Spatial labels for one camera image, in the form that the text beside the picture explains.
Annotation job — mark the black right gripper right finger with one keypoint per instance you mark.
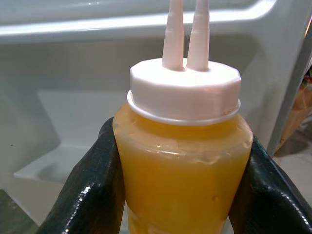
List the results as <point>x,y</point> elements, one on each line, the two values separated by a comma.
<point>268,195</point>

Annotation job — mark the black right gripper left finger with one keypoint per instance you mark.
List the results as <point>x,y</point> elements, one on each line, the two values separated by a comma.
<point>92,185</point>

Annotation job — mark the yellow sauce squeeze bottle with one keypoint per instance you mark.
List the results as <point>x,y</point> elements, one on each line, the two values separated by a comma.
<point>180,175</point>

